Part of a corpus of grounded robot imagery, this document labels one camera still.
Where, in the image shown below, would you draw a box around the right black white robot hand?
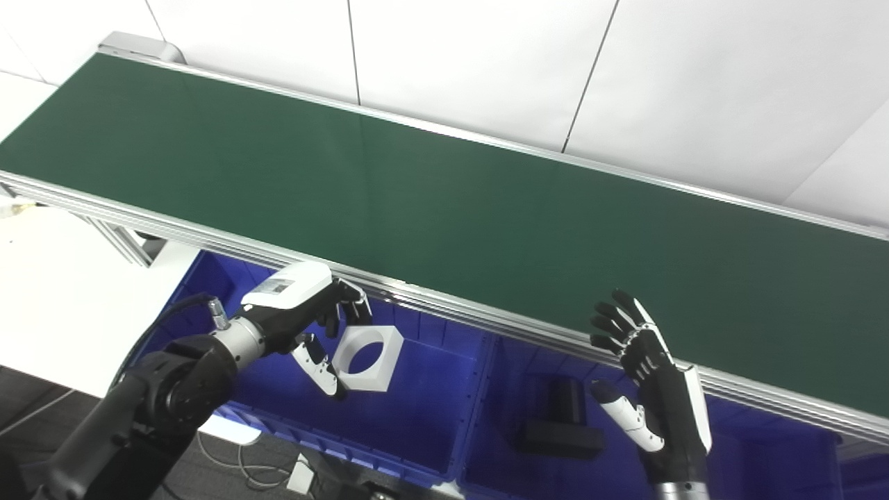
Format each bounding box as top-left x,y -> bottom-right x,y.
589,290 -> 714,487

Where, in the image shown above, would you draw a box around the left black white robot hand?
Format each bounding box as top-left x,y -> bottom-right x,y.
240,262 -> 374,401

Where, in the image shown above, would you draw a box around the white square part round hole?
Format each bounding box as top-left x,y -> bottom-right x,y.
332,325 -> 406,393

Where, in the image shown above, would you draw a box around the blue plastic bin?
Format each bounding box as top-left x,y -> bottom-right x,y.
837,437 -> 889,500
458,332 -> 845,500
132,250 -> 496,488

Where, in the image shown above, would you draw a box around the black block part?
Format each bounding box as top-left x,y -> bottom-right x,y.
517,375 -> 605,460

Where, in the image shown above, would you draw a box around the aluminium conveyor leg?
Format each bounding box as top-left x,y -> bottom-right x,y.
73,214 -> 155,269

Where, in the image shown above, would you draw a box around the grey conveyor end cover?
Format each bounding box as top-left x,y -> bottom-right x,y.
99,31 -> 187,65

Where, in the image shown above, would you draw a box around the white power adapter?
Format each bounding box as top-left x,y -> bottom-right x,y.
285,455 -> 317,495

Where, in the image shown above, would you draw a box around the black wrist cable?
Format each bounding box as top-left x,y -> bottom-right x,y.
111,293 -> 224,390

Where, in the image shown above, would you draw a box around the green belt conveyor aluminium frame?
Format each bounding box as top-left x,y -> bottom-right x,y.
0,43 -> 889,445

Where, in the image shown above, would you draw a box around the white floor cable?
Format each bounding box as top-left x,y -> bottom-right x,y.
197,431 -> 296,490

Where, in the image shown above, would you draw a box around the grey floor cable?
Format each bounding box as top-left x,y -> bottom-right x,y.
0,389 -> 75,440

